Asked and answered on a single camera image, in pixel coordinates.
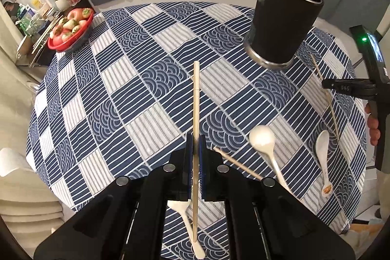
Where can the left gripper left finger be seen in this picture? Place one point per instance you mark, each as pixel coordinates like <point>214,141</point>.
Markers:
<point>126,219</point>

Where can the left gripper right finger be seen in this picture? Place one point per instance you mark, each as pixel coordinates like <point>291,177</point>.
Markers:
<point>264,220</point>

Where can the white ceramic spoon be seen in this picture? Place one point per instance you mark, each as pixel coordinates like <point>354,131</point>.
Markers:
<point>181,207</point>
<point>263,140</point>

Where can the white spoon with food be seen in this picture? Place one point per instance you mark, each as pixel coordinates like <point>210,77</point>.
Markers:
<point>321,150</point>

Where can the person right hand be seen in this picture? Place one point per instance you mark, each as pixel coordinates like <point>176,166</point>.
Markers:
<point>373,126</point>

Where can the blue patterned tablecloth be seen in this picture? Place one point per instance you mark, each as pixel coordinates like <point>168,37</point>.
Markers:
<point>162,129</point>

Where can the black utensil holder cup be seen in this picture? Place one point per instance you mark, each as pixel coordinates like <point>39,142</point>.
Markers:
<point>277,30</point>

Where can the red fruit bowl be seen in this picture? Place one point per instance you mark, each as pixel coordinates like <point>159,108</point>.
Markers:
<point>72,31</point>

